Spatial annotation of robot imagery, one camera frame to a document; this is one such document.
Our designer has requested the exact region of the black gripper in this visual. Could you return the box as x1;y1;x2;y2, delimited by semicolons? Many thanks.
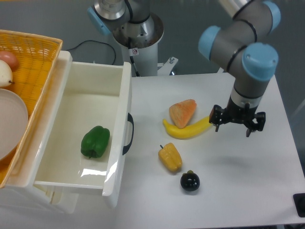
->
209;99;266;137

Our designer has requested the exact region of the green bell pepper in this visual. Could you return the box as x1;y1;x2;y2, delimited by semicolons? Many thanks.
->
81;125;110;158

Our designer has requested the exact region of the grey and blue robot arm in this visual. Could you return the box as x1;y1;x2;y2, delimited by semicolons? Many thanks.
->
87;0;281;135

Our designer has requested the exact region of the yellow bell pepper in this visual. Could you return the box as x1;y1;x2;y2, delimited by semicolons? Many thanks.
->
158;143;183;172

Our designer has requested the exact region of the white upper drawer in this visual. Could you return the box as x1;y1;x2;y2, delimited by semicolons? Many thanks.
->
34;62;132;208

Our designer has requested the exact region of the white drawer cabinet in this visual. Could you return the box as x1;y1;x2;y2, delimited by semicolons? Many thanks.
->
0;51;79;213

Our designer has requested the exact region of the yellow banana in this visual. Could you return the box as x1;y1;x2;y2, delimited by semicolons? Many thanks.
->
163;116;212;139

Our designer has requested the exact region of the orange papaya slice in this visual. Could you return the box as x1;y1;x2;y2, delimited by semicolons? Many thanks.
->
169;99;197;129

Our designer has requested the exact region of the dark purple mangosteen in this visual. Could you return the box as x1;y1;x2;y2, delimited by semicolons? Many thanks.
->
180;170;201;192

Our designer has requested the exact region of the black object at table edge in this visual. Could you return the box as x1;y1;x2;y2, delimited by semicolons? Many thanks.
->
293;193;305;218

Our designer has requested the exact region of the orange woven basket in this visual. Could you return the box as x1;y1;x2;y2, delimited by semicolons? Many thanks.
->
0;30;63;187

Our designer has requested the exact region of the beige plate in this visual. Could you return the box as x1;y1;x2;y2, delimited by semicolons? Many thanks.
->
0;89;28;159

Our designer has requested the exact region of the white pear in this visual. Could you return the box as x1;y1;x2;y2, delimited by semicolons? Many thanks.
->
0;60;14;88

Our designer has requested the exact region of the white table bracket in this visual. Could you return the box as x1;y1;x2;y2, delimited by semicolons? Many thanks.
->
157;56;179;76

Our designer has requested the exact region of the dark drawer handle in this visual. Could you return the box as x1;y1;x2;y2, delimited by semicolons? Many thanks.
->
122;113;134;155

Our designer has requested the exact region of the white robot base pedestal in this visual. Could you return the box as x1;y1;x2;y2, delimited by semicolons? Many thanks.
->
112;13;164;77

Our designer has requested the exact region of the black cable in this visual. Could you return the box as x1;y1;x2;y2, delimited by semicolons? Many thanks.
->
67;40;117;65

